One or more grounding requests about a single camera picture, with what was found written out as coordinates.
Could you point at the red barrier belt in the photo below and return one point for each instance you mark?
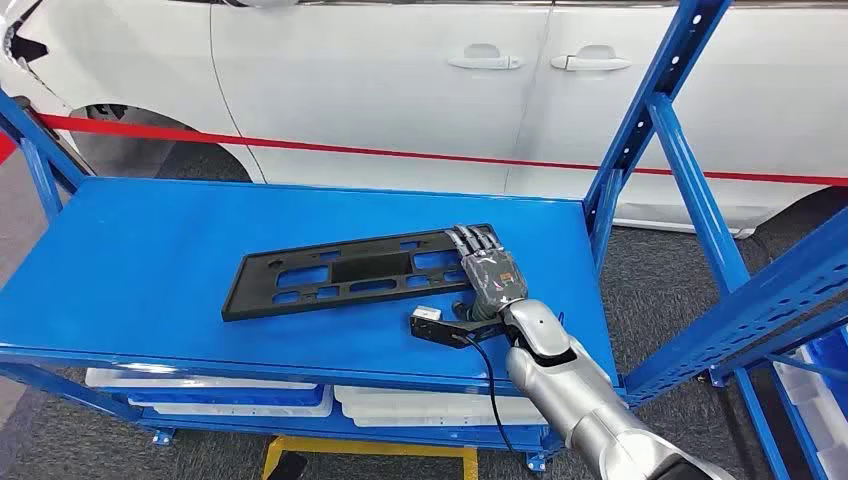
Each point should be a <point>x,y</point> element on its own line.
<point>132,130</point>
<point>5,149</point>

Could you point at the blue metal shelf rack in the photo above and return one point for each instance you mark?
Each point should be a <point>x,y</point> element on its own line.
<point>166,265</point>
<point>763,424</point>

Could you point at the black left wrist camera bracket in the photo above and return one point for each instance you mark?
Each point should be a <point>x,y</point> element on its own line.
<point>288,469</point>

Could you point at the black plastic panel part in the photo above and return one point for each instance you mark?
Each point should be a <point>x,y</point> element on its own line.
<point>371,268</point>

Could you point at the yellow floor tape square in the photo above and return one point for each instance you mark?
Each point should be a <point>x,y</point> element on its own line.
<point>371,447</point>

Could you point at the white car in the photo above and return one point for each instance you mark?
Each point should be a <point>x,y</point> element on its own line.
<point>397,119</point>

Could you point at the blue plastic crate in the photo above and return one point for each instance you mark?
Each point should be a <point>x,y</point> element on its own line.
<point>831,371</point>
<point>225,396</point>

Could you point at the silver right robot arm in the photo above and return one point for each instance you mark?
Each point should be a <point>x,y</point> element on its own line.
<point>570,397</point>

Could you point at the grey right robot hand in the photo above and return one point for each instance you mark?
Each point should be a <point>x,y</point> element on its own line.
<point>493,278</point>

